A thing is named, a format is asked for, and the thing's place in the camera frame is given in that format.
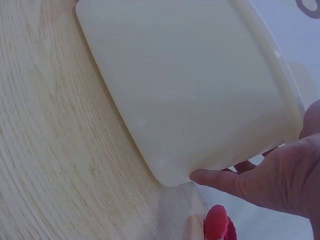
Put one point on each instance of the person's right hand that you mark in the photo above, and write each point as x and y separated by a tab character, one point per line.
287	175

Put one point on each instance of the person's right thumb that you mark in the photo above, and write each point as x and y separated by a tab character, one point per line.
311	120

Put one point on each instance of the person's right fingers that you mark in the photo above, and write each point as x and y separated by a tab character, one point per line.
246	166

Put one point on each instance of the cream plastic container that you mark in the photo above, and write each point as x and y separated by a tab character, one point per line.
185	87

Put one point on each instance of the red ridged plastic object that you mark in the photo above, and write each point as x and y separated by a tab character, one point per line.
218	222

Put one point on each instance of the tan rounded object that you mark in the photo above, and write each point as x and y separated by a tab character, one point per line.
195	227

